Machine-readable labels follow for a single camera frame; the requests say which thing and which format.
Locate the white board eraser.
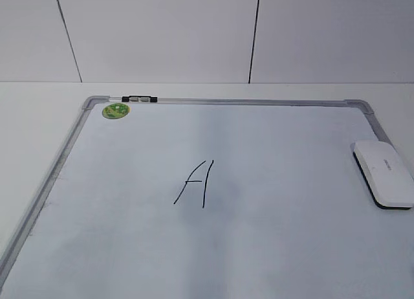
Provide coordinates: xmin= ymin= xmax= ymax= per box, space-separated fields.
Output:
xmin=353 ymin=140 xmax=413 ymax=210

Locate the black hanging clip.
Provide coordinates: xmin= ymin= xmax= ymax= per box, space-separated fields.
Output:
xmin=122 ymin=96 xmax=158 ymax=103

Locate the round green sticker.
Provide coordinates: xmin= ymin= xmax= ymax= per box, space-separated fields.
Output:
xmin=102 ymin=103 xmax=130 ymax=120

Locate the white board with grey frame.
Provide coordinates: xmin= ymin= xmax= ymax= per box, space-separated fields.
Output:
xmin=1 ymin=96 xmax=413 ymax=298

